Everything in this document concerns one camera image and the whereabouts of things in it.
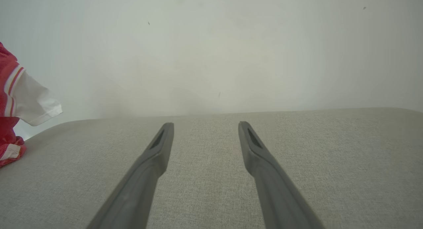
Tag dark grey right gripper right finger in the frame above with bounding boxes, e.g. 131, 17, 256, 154
238, 121, 326, 229

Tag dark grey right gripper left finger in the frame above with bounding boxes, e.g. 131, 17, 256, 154
87, 122, 174, 229

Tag red white shorts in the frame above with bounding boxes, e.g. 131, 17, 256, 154
0, 136, 27, 168

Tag red white jersey shirt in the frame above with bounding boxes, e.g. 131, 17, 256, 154
0, 42, 63, 138

